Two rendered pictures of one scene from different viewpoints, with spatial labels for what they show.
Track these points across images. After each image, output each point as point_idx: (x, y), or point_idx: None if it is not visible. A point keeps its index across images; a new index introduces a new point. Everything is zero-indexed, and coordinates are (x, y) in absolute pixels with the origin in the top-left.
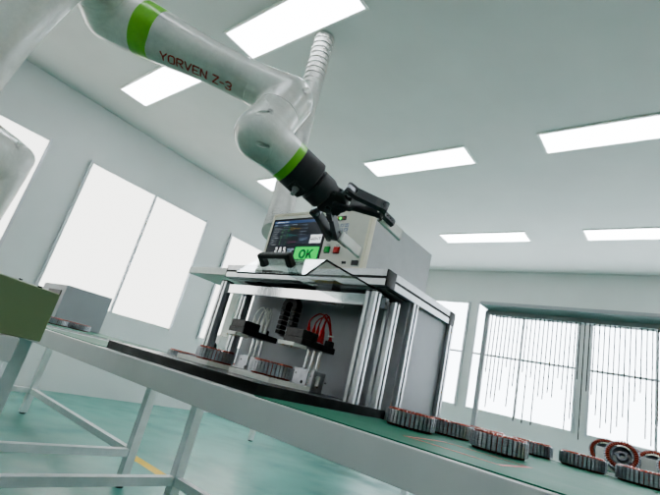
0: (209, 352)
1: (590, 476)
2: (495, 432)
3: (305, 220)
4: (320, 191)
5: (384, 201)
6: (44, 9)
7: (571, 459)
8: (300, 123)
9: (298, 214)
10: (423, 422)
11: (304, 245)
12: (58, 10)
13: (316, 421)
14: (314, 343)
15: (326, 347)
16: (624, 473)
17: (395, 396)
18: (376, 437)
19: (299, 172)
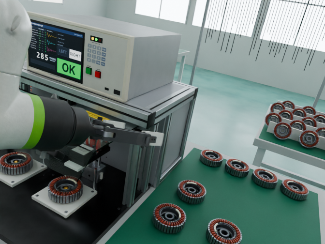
0: (10, 169)
1: (270, 229)
2: (217, 160)
3: (60, 29)
4: (74, 143)
5: (145, 136)
6: None
7: (258, 182)
8: (22, 70)
9: (50, 20)
10: (178, 228)
11: (66, 58)
12: None
13: None
14: (94, 157)
15: (103, 151)
16: (286, 191)
17: (156, 175)
18: None
19: (42, 145)
